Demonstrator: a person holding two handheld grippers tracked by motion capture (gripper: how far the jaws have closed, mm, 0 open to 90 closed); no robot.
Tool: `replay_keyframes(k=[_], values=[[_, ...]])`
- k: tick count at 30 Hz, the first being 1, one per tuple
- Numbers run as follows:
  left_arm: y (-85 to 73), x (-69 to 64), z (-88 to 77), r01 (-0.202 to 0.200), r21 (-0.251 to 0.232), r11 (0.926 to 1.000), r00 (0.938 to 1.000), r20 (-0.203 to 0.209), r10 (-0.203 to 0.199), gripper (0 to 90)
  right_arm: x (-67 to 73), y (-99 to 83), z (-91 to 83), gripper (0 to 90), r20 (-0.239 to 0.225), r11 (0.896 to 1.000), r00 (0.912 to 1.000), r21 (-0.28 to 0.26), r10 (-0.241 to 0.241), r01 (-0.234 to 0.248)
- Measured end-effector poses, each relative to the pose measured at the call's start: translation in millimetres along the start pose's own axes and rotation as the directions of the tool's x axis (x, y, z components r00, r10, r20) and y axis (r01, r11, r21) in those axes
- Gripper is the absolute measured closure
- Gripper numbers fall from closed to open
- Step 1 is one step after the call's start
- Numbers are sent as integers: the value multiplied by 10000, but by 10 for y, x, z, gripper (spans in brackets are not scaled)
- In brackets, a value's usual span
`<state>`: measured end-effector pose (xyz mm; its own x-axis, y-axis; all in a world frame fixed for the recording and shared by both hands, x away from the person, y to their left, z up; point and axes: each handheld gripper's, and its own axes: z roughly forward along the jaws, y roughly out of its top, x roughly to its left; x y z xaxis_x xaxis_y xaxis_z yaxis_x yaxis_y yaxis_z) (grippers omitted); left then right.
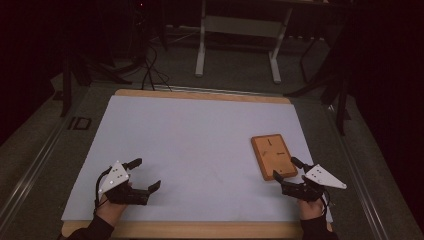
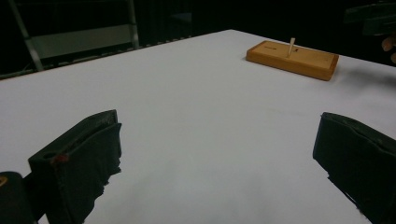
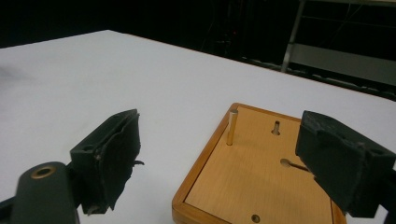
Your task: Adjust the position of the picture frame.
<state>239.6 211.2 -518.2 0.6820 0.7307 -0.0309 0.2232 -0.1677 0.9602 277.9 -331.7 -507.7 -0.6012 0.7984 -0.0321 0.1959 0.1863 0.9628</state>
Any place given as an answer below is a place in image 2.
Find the grey metal stand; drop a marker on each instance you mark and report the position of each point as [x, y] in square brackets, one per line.
[77, 39]

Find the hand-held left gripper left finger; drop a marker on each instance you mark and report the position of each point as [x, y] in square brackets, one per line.
[81, 161]

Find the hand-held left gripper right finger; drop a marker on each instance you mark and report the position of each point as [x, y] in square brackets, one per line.
[358, 158]

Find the wooden photo frame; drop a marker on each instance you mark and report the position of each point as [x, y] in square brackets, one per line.
[292, 62]

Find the wooden frame stand peg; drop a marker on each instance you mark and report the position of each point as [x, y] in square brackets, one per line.
[291, 46]

